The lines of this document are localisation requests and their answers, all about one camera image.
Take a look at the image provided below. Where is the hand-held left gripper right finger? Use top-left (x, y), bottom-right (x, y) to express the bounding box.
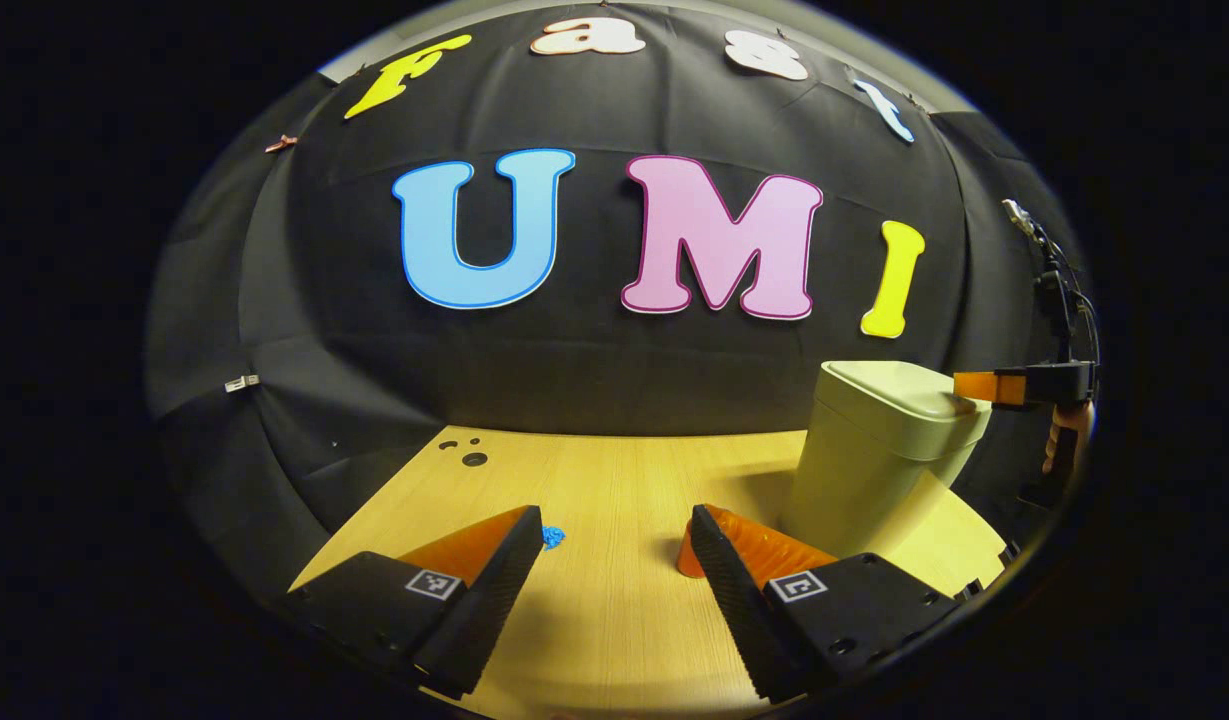
top-left (689, 503), bottom-right (985, 704)

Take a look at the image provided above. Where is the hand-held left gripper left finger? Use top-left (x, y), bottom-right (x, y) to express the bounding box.
top-left (277, 505), bottom-right (546, 700)

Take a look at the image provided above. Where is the green desktop garbage bin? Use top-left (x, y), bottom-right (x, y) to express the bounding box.
top-left (781, 360), bottom-right (993, 561)

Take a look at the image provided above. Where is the wooden desktop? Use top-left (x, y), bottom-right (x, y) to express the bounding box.
top-left (289, 425), bottom-right (1008, 720)

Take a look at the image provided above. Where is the black backdrop cloth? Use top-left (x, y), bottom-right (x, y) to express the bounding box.
top-left (144, 0), bottom-right (1087, 601)

